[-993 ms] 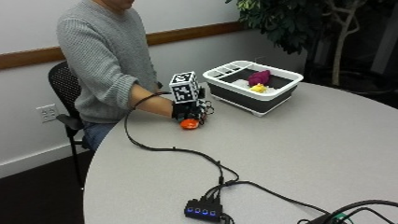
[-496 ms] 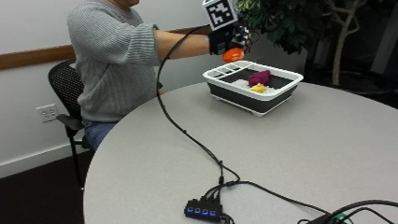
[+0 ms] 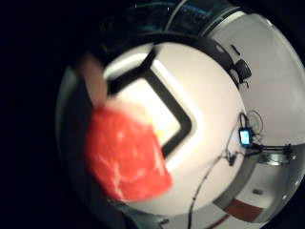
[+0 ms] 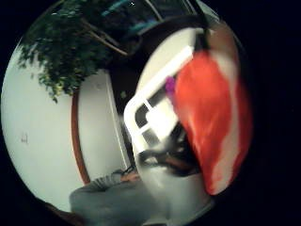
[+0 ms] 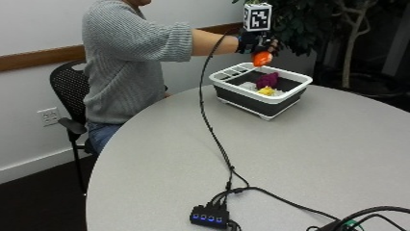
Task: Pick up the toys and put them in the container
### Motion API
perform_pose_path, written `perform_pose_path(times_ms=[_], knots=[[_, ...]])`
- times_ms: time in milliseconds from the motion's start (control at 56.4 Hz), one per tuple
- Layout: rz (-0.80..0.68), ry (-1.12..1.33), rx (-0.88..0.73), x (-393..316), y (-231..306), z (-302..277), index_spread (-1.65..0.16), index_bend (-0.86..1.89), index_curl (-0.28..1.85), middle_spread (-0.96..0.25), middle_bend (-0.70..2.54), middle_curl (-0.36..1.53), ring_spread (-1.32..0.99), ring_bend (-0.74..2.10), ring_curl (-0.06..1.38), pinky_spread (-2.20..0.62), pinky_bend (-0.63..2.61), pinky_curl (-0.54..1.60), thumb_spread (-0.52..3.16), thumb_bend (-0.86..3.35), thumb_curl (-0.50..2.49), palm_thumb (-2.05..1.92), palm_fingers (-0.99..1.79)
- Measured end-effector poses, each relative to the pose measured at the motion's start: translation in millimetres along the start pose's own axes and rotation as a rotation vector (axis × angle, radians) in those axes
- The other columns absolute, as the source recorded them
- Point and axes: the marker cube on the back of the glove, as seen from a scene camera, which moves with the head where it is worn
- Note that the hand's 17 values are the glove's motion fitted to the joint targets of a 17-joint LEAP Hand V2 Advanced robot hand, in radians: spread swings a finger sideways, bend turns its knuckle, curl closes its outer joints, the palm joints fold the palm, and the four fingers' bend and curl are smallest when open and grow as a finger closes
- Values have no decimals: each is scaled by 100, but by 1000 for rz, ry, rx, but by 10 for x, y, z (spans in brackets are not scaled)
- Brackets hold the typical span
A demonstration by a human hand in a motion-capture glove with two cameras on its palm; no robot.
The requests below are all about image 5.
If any orange toy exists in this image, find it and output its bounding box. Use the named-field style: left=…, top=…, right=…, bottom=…
left=252, top=50, right=275, bottom=68

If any white cube with black markers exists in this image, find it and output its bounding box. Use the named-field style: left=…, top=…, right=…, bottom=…
left=243, top=2, right=273, bottom=33

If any purple toy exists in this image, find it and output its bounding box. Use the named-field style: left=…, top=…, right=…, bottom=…
left=256, top=71, right=281, bottom=90

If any yellow toy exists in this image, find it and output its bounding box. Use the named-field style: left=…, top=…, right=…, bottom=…
left=256, top=86, right=276, bottom=96

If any white and grey collapsible basin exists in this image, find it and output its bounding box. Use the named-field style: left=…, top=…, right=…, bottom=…
left=208, top=62, right=315, bottom=121

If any indoor tree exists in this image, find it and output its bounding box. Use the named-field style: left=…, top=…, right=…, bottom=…
left=232, top=0, right=410, bottom=90

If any the person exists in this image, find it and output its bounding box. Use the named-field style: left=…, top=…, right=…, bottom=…
left=82, top=0, right=240, bottom=156

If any black mesh office chair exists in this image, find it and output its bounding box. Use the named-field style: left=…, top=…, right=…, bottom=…
left=50, top=59, right=99, bottom=193

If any black usb hub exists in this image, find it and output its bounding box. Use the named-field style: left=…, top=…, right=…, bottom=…
left=188, top=205, right=231, bottom=230

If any black glove cable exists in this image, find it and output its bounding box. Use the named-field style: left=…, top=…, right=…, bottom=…
left=198, top=28, right=344, bottom=225

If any wooden wall rail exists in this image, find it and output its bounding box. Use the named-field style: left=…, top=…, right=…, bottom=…
left=0, top=21, right=244, bottom=73

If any white wall outlet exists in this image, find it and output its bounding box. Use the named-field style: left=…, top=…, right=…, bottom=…
left=36, top=107, right=62, bottom=127

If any thick black cable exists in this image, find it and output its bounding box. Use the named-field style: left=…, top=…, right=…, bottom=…
left=305, top=205, right=410, bottom=231

